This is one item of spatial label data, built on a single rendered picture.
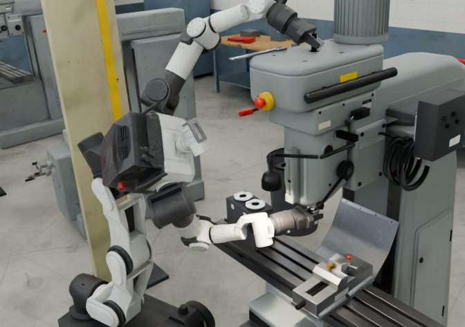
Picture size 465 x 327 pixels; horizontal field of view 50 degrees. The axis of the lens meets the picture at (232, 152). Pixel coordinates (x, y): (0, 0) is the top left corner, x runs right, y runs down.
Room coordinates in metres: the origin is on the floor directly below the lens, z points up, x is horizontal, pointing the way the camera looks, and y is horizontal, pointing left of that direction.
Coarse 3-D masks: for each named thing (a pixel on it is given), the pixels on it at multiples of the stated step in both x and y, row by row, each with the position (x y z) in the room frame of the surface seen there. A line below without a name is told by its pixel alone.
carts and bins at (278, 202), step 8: (272, 152) 3.86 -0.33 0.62; (280, 152) 3.91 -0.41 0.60; (280, 160) 3.90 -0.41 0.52; (280, 168) 3.51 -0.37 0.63; (272, 192) 3.63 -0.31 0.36; (280, 192) 3.54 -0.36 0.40; (272, 200) 3.65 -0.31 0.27; (280, 200) 3.54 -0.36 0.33; (280, 208) 3.55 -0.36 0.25; (288, 208) 3.51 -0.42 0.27; (304, 208) 3.50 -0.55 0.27; (296, 232) 3.51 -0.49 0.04; (304, 232) 3.52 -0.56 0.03; (312, 232) 3.55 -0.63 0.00
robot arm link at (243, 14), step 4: (240, 4) 1.87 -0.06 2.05; (244, 4) 1.89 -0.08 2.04; (236, 8) 1.86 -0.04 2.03; (240, 8) 1.85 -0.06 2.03; (244, 8) 1.88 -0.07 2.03; (248, 8) 1.89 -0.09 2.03; (236, 12) 1.85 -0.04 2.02; (240, 12) 1.84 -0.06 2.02; (244, 12) 1.87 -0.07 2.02; (248, 12) 1.89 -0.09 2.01; (252, 12) 1.89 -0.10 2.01; (236, 16) 1.85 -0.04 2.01; (240, 16) 1.84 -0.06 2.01; (244, 16) 1.86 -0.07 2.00; (248, 16) 1.89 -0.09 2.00; (252, 16) 1.88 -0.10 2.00; (256, 16) 1.88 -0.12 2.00; (240, 20) 1.85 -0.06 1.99; (244, 20) 1.85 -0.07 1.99; (248, 20) 1.87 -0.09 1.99; (252, 20) 1.88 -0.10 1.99
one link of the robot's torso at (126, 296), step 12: (108, 264) 1.80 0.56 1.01; (120, 264) 1.77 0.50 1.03; (144, 264) 1.90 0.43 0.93; (120, 276) 1.77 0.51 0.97; (132, 276) 1.81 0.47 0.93; (144, 276) 1.88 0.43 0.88; (120, 288) 1.81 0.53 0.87; (132, 288) 1.81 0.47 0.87; (144, 288) 1.89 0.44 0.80; (108, 300) 1.89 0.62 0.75; (120, 300) 1.85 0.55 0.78; (132, 300) 1.87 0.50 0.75; (120, 312) 1.84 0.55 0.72; (132, 312) 1.88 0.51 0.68; (120, 324) 1.84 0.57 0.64
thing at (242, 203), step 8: (240, 192) 2.11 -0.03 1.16; (248, 192) 2.10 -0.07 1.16; (232, 200) 2.05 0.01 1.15; (240, 200) 2.03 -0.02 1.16; (248, 200) 2.02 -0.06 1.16; (256, 200) 2.01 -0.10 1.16; (232, 208) 2.04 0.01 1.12; (240, 208) 1.98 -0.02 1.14; (248, 208) 1.96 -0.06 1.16; (256, 208) 1.94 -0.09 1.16; (264, 208) 1.96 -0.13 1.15; (272, 208) 1.96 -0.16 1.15; (232, 216) 2.04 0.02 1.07; (240, 216) 1.99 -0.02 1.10; (248, 224) 1.93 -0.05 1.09; (240, 240) 2.00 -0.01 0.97; (248, 240) 1.94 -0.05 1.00; (256, 248) 1.91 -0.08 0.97
